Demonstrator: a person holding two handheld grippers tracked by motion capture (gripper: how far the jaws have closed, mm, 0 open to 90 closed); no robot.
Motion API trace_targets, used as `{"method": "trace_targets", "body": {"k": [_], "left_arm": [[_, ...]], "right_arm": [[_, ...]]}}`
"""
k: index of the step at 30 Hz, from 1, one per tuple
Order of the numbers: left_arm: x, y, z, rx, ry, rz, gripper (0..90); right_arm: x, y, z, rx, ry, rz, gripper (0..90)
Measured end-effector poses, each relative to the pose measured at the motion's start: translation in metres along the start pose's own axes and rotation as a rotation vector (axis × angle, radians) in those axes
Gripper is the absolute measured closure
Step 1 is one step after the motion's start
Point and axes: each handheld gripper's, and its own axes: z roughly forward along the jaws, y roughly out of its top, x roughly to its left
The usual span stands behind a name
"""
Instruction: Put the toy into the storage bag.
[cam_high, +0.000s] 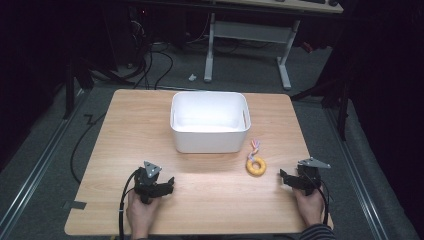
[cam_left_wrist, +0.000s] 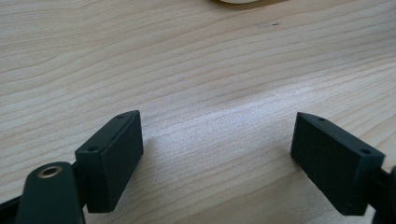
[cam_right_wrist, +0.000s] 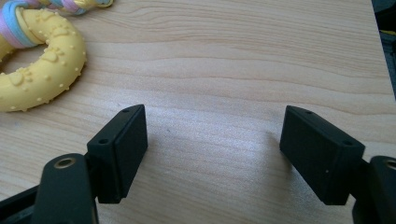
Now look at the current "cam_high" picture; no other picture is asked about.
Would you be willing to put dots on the black metal stand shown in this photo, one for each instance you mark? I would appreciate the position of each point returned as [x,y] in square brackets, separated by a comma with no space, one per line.
[343,106]
[70,90]

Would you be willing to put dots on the metal floor rail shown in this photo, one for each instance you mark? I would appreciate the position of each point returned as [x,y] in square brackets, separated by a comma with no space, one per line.
[358,180]
[36,166]

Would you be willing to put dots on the white plastic bin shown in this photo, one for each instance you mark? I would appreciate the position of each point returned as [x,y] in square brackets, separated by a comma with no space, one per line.
[210,143]

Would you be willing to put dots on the grey tape strip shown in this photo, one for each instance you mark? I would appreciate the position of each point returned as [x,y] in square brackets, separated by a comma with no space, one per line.
[77,205]

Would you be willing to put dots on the white metal desk frame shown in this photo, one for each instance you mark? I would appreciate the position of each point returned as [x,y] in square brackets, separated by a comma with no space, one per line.
[250,32]

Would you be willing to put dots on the person's left hand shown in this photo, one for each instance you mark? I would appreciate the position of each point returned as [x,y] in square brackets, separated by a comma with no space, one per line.
[141,216]

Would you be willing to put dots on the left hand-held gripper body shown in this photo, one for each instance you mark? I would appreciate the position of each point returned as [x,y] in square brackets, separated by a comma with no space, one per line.
[146,182]

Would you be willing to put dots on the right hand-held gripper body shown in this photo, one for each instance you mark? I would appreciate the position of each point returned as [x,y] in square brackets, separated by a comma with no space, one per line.
[308,176]

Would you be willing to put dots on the white paper scrap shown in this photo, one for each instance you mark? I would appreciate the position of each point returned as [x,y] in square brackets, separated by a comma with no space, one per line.
[192,77]

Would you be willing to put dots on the person's right hand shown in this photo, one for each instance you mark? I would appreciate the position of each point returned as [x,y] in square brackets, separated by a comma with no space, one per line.
[310,208]

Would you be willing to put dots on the light wooden desk top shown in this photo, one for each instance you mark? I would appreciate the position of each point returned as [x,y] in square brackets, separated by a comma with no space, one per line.
[300,5]

